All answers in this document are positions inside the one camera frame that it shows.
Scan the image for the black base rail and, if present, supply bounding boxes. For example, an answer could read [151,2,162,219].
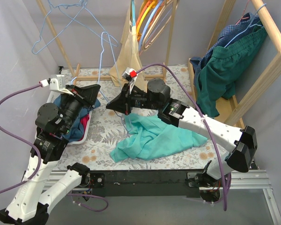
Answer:
[70,168,232,200]

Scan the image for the beige garment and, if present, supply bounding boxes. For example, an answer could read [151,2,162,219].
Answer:
[109,5,142,87]

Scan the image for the magenta t shirt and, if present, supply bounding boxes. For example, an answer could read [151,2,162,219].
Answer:
[80,115,89,135]

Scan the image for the blue checkered shorts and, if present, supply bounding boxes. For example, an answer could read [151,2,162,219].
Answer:
[190,13,263,85]

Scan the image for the floral table cloth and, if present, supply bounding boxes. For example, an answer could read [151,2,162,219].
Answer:
[54,67,216,171]

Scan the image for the navy blue t shirt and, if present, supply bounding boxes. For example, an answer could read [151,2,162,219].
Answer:
[64,99,101,143]

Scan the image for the beige plastic hanger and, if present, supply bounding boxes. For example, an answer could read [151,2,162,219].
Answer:
[139,0,179,52]

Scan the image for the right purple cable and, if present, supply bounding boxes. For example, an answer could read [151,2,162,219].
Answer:
[134,63,232,211]

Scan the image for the wooden clothes rack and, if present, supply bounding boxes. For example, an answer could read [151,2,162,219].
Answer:
[187,0,281,128]
[37,0,177,84]

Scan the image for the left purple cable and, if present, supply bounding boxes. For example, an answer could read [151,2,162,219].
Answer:
[0,79,50,214]

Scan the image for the white plastic laundry basket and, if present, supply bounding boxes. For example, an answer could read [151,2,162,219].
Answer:
[35,85,90,147]

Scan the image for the teal green shirt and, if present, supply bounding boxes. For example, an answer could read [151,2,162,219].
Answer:
[110,113,207,163]

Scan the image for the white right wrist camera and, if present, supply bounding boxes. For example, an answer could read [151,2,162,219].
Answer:
[122,67,141,94]

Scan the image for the right wooden clothes rack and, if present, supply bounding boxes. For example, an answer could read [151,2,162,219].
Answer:
[187,0,281,128]

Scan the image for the purple cable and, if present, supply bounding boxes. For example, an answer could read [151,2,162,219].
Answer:
[0,79,50,214]
[134,63,232,211]

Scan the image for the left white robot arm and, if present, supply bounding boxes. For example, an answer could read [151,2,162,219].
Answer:
[0,84,101,225]

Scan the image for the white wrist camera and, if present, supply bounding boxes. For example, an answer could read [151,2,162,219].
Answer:
[122,67,141,94]
[39,75,74,96]

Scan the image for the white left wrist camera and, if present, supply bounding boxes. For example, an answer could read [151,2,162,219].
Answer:
[39,75,74,96]

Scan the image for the dark green shorts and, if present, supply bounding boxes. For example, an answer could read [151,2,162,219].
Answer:
[194,22,267,118]

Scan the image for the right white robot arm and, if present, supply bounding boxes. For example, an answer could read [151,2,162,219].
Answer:
[106,78,257,186]

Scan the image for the orange plastic hangers bunch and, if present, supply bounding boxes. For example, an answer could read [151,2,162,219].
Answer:
[136,0,161,54]

